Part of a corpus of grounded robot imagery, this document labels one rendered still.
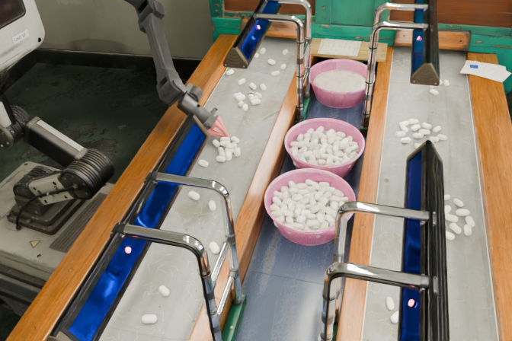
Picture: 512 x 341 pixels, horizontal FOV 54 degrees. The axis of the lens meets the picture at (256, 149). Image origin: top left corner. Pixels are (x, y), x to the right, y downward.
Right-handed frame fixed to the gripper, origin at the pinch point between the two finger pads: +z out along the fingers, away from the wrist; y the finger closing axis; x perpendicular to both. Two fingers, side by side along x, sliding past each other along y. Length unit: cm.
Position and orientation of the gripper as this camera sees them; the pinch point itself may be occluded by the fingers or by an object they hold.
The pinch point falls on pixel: (225, 135)
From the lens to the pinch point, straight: 174.8
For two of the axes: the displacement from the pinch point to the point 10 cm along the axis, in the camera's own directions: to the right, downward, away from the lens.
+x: -6.0, 5.2, 6.2
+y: 2.6, -6.0, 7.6
